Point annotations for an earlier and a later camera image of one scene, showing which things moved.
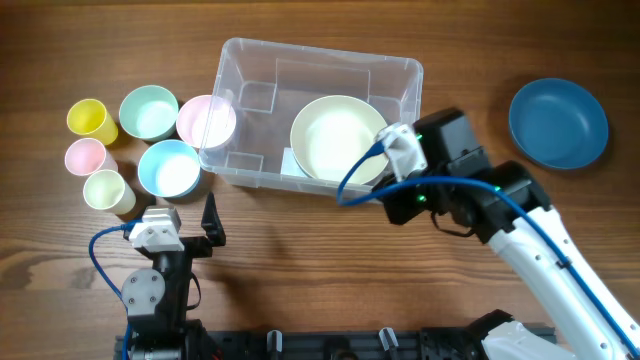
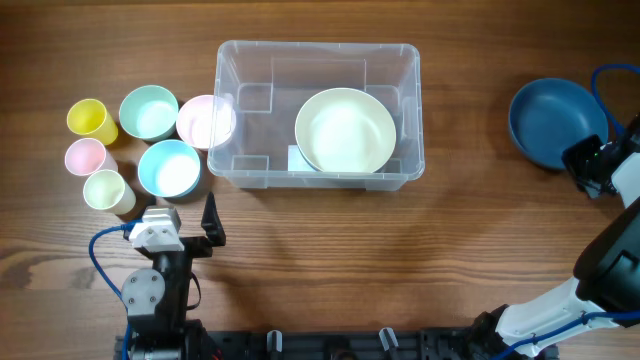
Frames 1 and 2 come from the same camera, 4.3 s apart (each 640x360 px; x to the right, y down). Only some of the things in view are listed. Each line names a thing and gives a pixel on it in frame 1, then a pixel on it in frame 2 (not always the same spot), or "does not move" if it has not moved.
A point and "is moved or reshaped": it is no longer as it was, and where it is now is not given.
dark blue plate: x=558 y=123 does not move
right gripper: x=402 y=200 -> x=576 y=165
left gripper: x=201 y=245 does not move
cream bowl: x=330 y=133 is moved or reshaped
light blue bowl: x=169 y=168 does not move
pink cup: x=85 y=156 does not move
